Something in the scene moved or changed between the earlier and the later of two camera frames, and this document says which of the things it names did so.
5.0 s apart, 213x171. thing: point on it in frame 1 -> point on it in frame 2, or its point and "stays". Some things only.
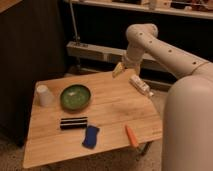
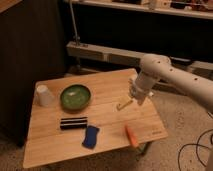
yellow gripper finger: [117, 69] -> [121, 106]
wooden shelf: [194, 8] stays
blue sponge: [91, 137] stays
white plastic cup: [44, 95] stays
